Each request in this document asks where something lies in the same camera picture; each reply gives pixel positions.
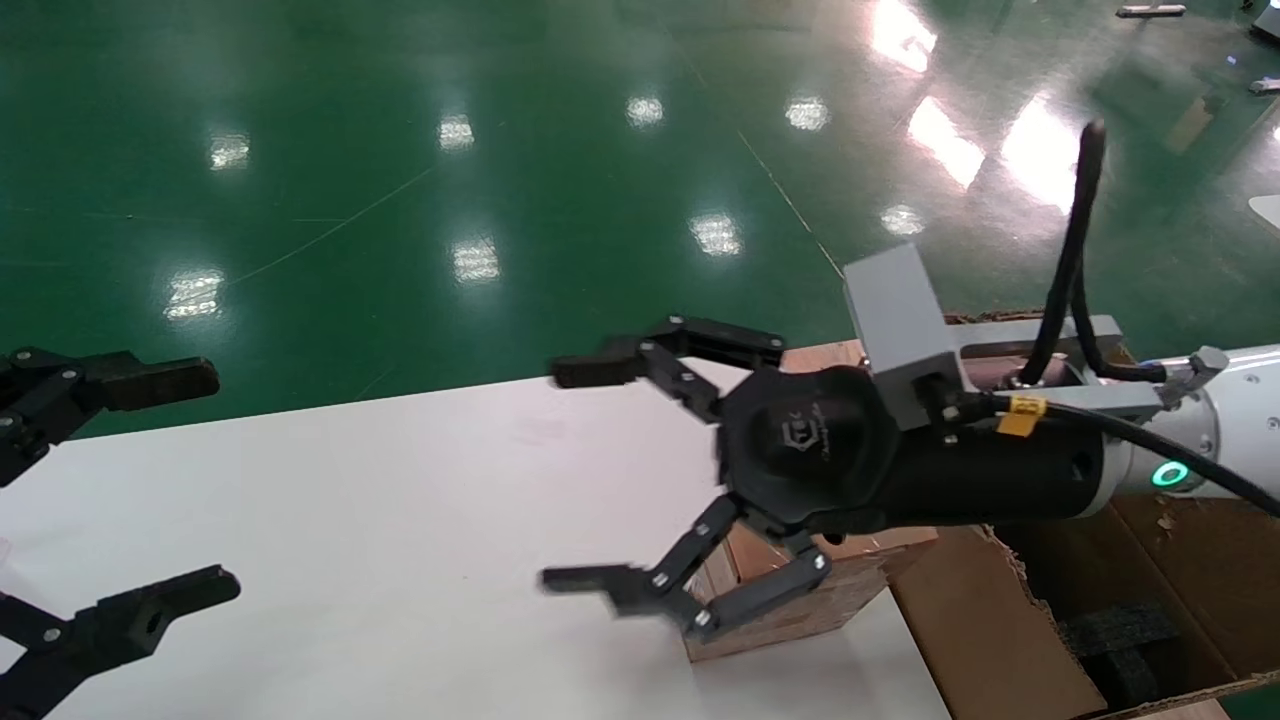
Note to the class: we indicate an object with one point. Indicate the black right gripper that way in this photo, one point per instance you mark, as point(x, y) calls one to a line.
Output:
point(830, 460)

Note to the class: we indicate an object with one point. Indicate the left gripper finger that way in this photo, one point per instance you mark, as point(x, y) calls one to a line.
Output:
point(150, 382)
point(130, 615)

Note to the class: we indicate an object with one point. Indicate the brown cardboard flap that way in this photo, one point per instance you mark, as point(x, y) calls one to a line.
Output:
point(790, 610)

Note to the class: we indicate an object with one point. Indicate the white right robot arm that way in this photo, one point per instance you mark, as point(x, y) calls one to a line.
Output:
point(1235, 410)

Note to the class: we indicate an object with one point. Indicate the big open cardboard box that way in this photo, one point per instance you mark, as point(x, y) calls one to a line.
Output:
point(1000, 640)

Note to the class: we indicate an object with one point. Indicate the black foam insert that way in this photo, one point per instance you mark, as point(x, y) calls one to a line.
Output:
point(1125, 640)

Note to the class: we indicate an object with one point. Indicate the plywood board platform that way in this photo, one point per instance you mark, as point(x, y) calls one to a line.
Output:
point(1190, 711)

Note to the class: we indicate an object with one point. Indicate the white table foot bar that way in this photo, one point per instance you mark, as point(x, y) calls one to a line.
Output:
point(1150, 11)
point(1265, 86)

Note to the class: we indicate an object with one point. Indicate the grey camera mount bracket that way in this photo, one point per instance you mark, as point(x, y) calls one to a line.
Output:
point(900, 330)

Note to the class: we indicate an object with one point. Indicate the white round base plate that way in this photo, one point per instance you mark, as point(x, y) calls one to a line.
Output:
point(1268, 208)

